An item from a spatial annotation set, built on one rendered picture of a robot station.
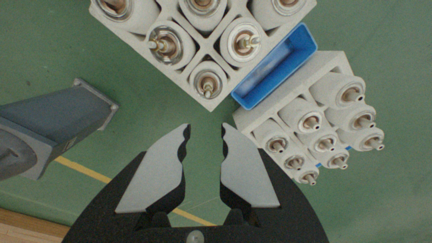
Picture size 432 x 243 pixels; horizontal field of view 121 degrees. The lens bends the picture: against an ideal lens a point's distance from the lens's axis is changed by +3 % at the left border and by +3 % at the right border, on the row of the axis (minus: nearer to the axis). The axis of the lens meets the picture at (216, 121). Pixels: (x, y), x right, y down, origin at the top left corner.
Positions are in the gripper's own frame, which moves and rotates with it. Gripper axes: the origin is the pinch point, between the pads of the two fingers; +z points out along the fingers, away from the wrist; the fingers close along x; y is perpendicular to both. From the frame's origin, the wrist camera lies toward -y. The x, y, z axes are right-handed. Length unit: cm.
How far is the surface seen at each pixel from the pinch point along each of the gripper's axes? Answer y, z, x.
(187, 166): 57, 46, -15
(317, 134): 17.1, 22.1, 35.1
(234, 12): -14.8, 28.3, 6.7
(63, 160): 50, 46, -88
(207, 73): -2.0, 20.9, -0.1
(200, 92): 2.5, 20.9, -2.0
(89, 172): 60, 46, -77
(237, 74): -0.5, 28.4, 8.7
